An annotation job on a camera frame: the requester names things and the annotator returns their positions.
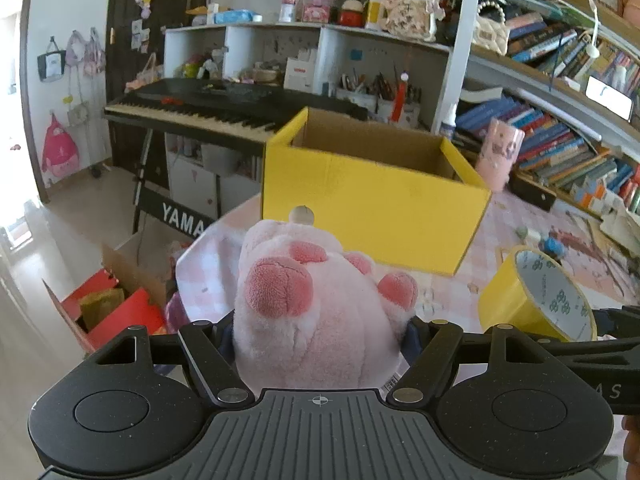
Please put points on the white spray bottle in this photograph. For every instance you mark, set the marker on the white spray bottle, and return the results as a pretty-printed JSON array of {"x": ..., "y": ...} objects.
[{"x": 448, "y": 125}]

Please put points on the stack of papers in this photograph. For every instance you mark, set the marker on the stack of papers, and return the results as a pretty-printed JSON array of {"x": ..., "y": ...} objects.
[{"x": 622, "y": 230}]

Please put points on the yellow and white can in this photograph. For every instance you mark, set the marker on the yellow and white can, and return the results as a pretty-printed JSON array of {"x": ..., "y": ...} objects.
[{"x": 374, "y": 10}]

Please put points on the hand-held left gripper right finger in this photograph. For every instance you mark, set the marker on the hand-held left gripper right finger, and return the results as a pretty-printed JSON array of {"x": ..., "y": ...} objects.
[{"x": 432, "y": 355}]

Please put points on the red mushroom jar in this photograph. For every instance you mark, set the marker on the red mushroom jar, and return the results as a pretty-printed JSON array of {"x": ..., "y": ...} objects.
[{"x": 350, "y": 16}]

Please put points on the pale pink hanging bag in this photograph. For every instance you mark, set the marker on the pale pink hanging bag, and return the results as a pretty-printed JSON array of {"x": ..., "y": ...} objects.
[{"x": 76, "y": 52}]

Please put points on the grey bin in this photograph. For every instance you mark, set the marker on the grey bin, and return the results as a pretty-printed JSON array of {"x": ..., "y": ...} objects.
[{"x": 222, "y": 160}]

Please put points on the yellow tape roll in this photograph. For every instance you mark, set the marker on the yellow tape roll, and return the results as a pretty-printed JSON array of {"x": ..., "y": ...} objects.
[{"x": 505, "y": 305}]

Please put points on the red cardboard box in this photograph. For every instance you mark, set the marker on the red cardboard box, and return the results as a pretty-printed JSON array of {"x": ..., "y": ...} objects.
[{"x": 130, "y": 310}]

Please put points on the green and white eraser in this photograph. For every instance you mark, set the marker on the green and white eraser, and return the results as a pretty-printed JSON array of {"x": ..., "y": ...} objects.
[{"x": 527, "y": 233}]

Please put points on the white pearl handbag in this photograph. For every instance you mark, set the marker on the white pearl handbag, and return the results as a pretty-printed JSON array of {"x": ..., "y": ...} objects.
[{"x": 490, "y": 32}]

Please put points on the small blue toy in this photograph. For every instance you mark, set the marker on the small blue toy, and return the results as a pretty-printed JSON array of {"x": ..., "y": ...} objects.
[{"x": 551, "y": 246}]

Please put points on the white cubby shelf unit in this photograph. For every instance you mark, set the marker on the white cubby shelf unit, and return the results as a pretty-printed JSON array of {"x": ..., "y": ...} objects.
[{"x": 325, "y": 45}]

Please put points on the white pen holders with brushes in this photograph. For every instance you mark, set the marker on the white pen holders with brushes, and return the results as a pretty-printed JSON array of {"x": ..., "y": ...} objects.
[{"x": 370, "y": 97}]

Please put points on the row of slanted books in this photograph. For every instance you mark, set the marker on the row of slanted books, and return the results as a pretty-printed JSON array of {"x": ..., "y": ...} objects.
[{"x": 550, "y": 145}]

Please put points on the black keyboard stand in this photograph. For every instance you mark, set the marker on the black keyboard stand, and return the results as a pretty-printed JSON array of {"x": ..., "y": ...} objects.
[{"x": 175, "y": 212}]

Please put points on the white box with red label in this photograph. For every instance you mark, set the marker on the white box with red label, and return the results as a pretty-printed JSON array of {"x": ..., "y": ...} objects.
[{"x": 299, "y": 75}]

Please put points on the black and white tote bag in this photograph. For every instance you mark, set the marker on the black and white tote bag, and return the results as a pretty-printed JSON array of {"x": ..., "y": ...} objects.
[{"x": 51, "y": 62}]

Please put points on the pink backpack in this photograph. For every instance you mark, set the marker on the pink backpack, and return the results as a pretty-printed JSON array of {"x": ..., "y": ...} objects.
[{"x": 59, "y": 150}]

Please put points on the blue wipes pack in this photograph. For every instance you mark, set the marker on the blue wipes pack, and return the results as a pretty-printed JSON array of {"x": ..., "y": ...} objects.
[{"x": 237, "y": 17}]

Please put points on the pink cylinder holder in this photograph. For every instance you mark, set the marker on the pink cylinder holder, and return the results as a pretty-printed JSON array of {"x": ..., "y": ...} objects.
[{"x": 495, "y": 160}]

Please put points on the row of upright books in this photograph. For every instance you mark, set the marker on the row of upright books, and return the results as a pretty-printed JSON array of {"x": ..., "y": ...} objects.
[{"x": 545, "y": 40}]

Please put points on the dark brown case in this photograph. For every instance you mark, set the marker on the dark brown case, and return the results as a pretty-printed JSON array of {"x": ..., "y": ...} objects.
[{"x": 530, "y": 192}]

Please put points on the pink checked tablecloth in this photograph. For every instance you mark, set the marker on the pink checked tablecloth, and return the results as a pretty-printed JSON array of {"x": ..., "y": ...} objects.
[{"x": 450, "y": 290}]

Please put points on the white drawer cabinet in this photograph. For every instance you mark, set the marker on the white drawer cabinet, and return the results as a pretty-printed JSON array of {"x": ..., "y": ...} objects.
[{"x": 192, "y": 180}]

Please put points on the black electronic keyboard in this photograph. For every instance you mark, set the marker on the black electronic keyboard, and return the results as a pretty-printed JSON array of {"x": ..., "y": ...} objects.
[{"x": 200, "y": 97}]

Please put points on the yellow cardboard box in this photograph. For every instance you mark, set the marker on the yellow cardboard box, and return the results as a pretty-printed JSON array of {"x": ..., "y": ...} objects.
[{"x": 375, "y": 200}]

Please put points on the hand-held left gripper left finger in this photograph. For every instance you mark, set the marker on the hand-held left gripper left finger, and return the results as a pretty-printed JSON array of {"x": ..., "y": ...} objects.
[{"x": 200, "y": 350}]

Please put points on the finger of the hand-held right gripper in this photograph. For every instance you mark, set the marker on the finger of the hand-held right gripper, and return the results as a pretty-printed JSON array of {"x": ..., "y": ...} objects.
[
  {"x": 565, "y": 352},
  {"x": 620, "y": 322}
]

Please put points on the white rectangular lamp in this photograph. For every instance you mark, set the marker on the white rectangular lamp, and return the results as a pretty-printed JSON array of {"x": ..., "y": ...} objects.
[{"x": 607, "y": 97}]

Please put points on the pink plastic bag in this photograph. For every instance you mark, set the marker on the pink plastic bag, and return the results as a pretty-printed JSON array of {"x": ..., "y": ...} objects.
[{"x": 174, "y": 312}]

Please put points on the pink striped tote bag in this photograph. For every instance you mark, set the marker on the pink striped tote bag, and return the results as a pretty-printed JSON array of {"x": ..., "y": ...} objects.
[{"x": 142, "y": 77}]

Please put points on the red bottle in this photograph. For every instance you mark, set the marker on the red bottle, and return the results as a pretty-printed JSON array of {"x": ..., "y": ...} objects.
[{"x": 404, "y": 97}]

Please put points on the pink floral fabric bag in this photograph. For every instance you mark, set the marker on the pink floral fabric bag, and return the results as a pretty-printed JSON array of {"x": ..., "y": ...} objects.
[{"x": 410, "y": 10}]

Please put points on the white bookshelf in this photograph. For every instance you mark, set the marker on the white bookshelf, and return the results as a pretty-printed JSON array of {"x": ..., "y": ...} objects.
[{"x": 462, "y": 35}]

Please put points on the pink patterned hanging bag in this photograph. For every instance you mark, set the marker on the pink patterned hanging bag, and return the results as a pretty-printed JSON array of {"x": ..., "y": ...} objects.
[{"x": 95, "y": 57}]

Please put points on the pink character box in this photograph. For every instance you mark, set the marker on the pink character box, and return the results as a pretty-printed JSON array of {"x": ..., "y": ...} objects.
[{"x": 316, "y": 10}]

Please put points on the pink plush paw toy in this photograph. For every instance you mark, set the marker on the pink plush paw toy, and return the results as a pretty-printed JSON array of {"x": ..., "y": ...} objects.
[{"x": 320, "y": 320}]

